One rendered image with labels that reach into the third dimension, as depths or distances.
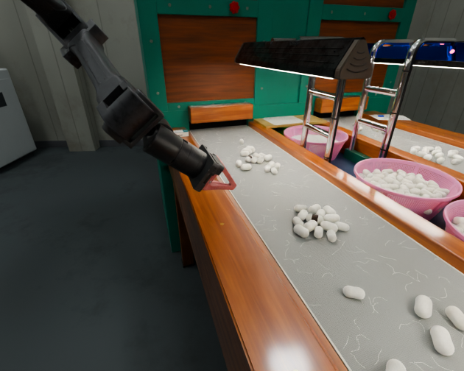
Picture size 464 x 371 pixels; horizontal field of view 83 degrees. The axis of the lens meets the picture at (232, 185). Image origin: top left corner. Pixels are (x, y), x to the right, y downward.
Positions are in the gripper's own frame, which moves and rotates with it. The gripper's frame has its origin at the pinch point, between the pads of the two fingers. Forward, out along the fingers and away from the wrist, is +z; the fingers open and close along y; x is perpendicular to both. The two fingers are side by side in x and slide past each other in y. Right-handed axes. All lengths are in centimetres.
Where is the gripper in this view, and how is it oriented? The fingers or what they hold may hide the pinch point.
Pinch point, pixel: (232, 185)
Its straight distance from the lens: 56.3
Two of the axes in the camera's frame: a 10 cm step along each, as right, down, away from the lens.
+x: -6.1, 7.7, 2.0
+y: -3.1, -4.7, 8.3
